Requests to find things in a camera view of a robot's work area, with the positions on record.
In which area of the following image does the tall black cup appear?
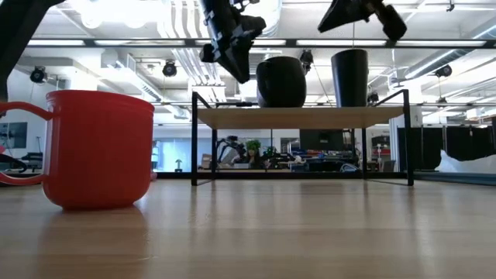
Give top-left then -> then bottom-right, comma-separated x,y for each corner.
331,48 -> 369,109

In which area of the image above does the wooden shelf with black frame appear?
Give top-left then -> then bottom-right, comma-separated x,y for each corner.
191,89 -> 415,188

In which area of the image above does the white cloth sheet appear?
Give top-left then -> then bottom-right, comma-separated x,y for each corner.
436,150 -> 496,174

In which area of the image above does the teal floor mat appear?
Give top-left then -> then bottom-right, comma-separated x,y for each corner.
410,171 -> 496,187

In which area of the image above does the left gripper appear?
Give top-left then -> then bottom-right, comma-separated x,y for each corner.
199,0 -> 267,84

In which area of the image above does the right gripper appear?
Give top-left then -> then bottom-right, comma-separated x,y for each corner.
317,0 -> 408,42

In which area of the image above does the black curved cable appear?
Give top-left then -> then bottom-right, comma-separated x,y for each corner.
0,153 -> 28,174

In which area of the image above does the black partition curtain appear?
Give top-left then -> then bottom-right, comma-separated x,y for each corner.
397,126 -> 496,171

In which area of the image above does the black background monitor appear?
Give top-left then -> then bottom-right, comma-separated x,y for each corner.
299,129 -> 345,152

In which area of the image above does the black table edge rail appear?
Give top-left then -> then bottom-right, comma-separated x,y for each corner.
154,171 -> 412,180

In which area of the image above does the dark wall picture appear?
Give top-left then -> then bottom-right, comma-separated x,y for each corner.
0,122 -> 29,150

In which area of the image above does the black overhead frame bar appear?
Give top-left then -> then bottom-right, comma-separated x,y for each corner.
26,37 -> 496,49

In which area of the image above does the round black mug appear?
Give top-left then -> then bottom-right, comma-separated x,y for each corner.
256,56 -> 308,109

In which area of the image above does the red plastic mug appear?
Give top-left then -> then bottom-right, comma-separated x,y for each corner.
0,89 -> 156,212

